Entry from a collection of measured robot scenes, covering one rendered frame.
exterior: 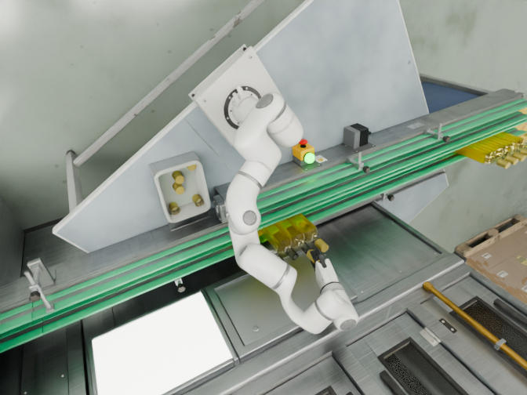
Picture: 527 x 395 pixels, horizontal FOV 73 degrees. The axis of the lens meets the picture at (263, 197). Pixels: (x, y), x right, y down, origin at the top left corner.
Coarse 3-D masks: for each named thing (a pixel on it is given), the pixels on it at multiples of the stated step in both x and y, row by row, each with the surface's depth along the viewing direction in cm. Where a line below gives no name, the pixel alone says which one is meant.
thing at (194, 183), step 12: (180, 168) 124; (156, 180) 122; (168, 180) 132; (192, 180) 137; (204, 180) 131; (168, 192) 134; (192, 192) 139; (204, 192) 135; (168, 204) 137; (180, 204) 139; (192, 204) 140; (204, 204) 139; (168, 216) 131; (180, 216) 135
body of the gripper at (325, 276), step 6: (318, 264) 118; (330, 264) 117; (318, 270) 117; (324, 270) 115; (330, 270) 115; (318, 276) 118; (324, 276) 114; (330, 276) 113; (318, 282) 119; (324, 282) 113; (330, 282) 113; (336, 282) 113
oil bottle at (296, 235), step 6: (282, 222) 142; (288, 222) 141; (282, 228) 139; (288, 228) 138; (294, 228) 138; (288, 234) 136; (294, 234) 135; (300, 234) 134; (294, 240) 133; (300, 240) 133; (294, 246) 135
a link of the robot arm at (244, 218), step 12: (240, 180) 98; (252, 180) 98; (228, 192) 97; (240, 192) 96; (252, 192) 98; (228, 204) 95; (240, 204) 94; (252, 204) 96; (240, 216) 94; (252, 216) 95; (240, 228) 95; (252, 228) 95
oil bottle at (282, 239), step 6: (264, 228) 140; (270, 228) 139; (276, 228) 139; (270, 234) 137; (276, 234) 135; (282, 234) 135; (276, 240) 133; (282, 240) 133; (288, 240) 132; (282, 246) 131; (288, 246) 131; (282, 252) 132
